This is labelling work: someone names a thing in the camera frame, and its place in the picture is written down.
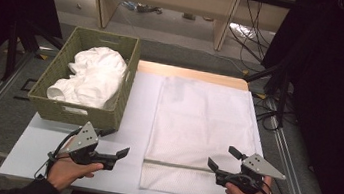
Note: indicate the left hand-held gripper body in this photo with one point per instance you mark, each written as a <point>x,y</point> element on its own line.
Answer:
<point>86,138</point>

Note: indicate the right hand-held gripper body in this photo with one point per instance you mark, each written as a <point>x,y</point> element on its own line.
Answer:
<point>256,168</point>

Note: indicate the white pillowcase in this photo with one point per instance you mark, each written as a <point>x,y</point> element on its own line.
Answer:
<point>203,124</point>

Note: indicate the green woven basket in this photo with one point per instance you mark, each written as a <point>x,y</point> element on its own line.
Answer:
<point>47,107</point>

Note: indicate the white garment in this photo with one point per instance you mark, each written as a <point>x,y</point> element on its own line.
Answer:
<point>95,77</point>

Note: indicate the person's left hand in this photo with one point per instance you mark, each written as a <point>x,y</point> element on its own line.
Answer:
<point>66,172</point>

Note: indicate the black tripod stand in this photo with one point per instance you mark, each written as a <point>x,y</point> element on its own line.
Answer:
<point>11,52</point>
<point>282,98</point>

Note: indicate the clear plastic bag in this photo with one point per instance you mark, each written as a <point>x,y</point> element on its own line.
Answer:
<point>241,29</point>

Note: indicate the blue and black clutter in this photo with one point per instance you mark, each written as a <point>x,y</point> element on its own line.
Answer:
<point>144,7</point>

